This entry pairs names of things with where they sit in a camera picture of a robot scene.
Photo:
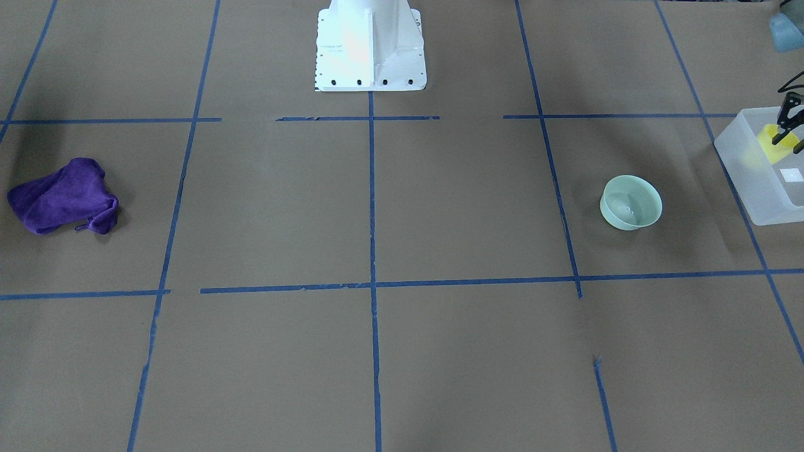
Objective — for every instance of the yellow plastic cup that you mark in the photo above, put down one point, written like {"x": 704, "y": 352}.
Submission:
{"x": 776, "y": 152}

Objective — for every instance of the purple cloth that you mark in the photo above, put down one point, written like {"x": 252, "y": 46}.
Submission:
{"x": 74, "y": 193}

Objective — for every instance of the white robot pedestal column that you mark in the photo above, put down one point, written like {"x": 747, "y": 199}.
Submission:
{"x": 370, "y": 46}

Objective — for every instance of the translucent white storage box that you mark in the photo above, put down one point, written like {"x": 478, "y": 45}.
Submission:
{"x": 771, "y": 194}

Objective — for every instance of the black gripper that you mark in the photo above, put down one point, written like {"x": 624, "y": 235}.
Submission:
{"x": 789, "y": 113}

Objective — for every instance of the pale green bowl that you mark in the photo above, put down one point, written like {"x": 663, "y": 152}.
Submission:
{"x": 629, "y": 203}

